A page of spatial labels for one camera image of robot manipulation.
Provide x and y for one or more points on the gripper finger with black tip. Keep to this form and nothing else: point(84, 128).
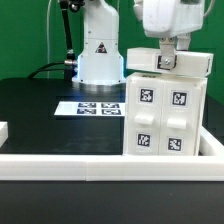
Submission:
point(167, 59)
point(183, 42)

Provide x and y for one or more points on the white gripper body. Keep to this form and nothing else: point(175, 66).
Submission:
point(169, 18)

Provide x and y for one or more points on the white cabinet top block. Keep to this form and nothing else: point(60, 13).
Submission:
point(190, 64)

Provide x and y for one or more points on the white cabinet door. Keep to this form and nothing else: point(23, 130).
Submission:
point(181, 119)
point(144, 99)

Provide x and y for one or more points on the white cabinet body box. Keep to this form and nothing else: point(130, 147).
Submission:
point(163, 114)

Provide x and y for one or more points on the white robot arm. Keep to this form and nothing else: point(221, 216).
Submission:
point(100, 63)

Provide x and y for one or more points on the white base marker plate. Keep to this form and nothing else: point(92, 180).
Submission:
point(73, 108)

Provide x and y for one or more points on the white U-shaped fence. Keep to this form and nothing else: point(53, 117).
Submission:
point(209, 166)

